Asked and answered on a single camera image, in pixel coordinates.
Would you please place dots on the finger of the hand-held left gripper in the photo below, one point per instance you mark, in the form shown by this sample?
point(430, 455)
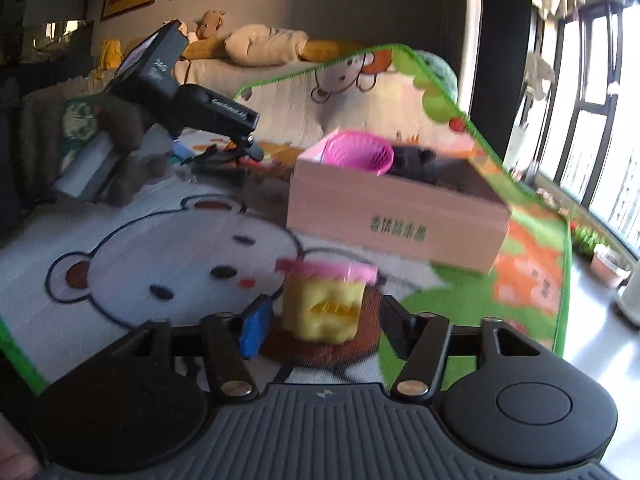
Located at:
point(215, 160)
point(255, 150)

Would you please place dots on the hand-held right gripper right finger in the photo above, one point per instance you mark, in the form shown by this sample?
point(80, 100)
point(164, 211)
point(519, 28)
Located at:
point(395, 330)

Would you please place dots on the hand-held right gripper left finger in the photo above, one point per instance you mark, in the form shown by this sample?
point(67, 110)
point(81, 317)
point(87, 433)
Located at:
point(255, 330)

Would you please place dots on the orange plastic toy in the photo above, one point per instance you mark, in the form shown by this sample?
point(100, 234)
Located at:
point(229, 147)

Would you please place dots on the yellow pink toy cake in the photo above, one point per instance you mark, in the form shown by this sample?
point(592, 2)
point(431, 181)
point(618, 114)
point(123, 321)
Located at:
point(320, 305)

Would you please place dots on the pink plastic basket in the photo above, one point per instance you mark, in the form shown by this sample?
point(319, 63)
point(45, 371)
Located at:
point(355, 152)

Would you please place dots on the pink cardboard box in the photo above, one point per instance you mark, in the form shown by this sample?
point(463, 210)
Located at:
point(400, 220)

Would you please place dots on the black plush toy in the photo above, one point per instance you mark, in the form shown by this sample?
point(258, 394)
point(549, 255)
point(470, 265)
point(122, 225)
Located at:
point(420, 165)

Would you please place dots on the person's left hand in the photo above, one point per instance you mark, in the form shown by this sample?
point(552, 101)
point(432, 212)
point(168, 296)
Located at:
point(125, 122)

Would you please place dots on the beige covered sofa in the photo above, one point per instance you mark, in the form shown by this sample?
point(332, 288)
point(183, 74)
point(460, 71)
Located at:
point(240, 72)

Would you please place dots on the cream pillow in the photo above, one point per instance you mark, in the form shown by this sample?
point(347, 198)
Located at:
point(265, 45)

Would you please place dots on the yellow toy backpack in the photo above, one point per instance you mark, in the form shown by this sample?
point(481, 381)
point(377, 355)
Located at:
point(110, 55)

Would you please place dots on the printed cartoon play mat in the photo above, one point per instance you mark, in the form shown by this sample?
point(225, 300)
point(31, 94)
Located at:
point(150, 260)

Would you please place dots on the yellow pillow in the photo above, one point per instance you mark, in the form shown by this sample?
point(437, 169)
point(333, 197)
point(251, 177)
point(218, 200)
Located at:
point(327, 51)

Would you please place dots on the green cushion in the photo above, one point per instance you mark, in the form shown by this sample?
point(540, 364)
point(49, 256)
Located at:
point(440, 75)

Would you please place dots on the low green plants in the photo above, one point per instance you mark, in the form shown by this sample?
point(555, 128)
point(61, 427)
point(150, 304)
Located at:
point(584, 240)

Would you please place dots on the pink plant pot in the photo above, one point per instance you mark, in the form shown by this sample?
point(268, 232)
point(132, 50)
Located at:
point(610, 265)

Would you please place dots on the white plant pot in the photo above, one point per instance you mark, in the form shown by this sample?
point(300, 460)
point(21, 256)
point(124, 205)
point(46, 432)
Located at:
point(630, 305)

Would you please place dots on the black framed window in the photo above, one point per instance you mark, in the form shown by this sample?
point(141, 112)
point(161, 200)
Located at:
point(590, 120)

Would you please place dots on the white hanging cloth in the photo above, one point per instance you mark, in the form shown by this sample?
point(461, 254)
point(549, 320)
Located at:
point(539, 75)

